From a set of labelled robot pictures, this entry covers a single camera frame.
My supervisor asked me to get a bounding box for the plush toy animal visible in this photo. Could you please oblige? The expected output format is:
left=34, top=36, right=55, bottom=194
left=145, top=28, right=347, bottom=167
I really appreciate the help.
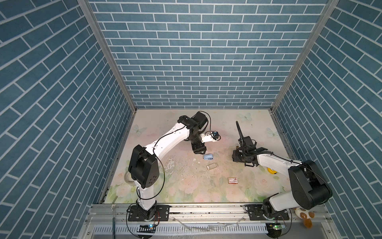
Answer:
left=294, top=207, right=315, bottom=229

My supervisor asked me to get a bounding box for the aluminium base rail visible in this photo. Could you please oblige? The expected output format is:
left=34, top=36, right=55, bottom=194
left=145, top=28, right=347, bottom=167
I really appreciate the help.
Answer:
left=85, top=202, right=332, bottom=228

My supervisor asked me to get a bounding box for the yellow tape measure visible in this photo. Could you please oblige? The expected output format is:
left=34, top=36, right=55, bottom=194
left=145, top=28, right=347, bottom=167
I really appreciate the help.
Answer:
left=267, top=168, right=277, bottom=174

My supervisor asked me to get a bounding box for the white slotted cable duct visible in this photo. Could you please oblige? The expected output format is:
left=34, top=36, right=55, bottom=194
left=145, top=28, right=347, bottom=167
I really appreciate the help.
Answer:
left=92, top=223, right=268, bottom=236

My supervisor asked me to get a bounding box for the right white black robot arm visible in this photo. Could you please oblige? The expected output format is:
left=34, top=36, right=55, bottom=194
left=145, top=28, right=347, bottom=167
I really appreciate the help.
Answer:
left=232, top=136, right=333, bottom=213

